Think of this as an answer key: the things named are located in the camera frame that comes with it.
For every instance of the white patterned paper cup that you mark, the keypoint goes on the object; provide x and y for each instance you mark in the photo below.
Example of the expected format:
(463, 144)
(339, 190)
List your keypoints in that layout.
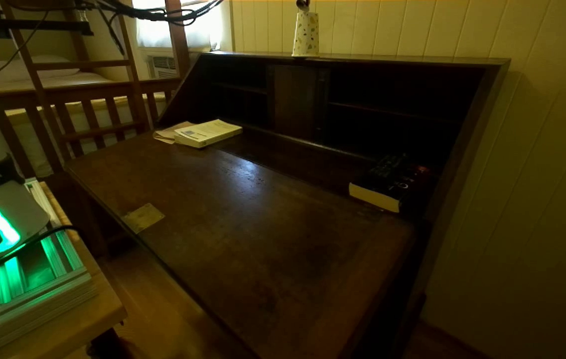
(305, 36)

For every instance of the brown paper envelope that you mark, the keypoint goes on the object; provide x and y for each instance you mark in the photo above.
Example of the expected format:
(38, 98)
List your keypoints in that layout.
(172, 134)

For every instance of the dark wooden secretary desk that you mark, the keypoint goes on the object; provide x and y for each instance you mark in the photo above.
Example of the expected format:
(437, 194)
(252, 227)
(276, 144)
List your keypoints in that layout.
(262, 231)

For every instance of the white paperback book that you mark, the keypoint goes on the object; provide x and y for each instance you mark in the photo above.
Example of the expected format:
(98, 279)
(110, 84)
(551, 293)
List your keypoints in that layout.
(206, 132)

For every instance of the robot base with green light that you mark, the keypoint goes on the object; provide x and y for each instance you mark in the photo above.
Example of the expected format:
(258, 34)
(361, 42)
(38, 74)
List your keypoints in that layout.
(40, 271)

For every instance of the white window air conditioner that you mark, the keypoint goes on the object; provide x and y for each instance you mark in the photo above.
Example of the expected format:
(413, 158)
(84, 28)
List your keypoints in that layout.
(162, 66)

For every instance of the black remote control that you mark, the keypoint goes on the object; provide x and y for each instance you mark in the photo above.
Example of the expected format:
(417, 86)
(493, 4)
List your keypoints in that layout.
(399, 172)

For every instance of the small tan paper label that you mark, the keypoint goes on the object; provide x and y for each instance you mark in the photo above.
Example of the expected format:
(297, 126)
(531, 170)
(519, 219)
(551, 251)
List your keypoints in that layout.
(142, 217)

